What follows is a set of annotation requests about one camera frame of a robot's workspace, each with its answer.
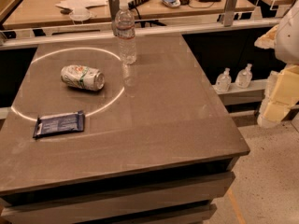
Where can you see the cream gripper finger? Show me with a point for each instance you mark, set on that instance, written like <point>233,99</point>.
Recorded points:
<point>280,95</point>
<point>267,41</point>

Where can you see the clear plastic water bottle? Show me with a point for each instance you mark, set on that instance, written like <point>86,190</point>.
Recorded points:
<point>125,31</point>

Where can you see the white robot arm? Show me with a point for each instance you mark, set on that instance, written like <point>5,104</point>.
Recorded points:
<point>287,37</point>

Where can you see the blue white cloth mask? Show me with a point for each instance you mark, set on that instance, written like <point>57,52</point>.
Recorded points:
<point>171,3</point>

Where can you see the crushed white soda can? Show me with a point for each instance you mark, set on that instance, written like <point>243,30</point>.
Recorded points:
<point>83,77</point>

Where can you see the white face mask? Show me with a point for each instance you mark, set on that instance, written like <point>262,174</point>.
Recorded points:
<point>80,14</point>

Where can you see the white papers on desk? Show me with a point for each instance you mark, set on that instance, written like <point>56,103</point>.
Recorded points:
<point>81,3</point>

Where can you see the blue snack wrapper packet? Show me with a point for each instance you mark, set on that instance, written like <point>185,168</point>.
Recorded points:
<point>59,124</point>

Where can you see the grey metal post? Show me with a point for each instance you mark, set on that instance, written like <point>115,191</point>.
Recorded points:
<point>229,13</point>

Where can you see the dark grey small post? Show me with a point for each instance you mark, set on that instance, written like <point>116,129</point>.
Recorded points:
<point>114,7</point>

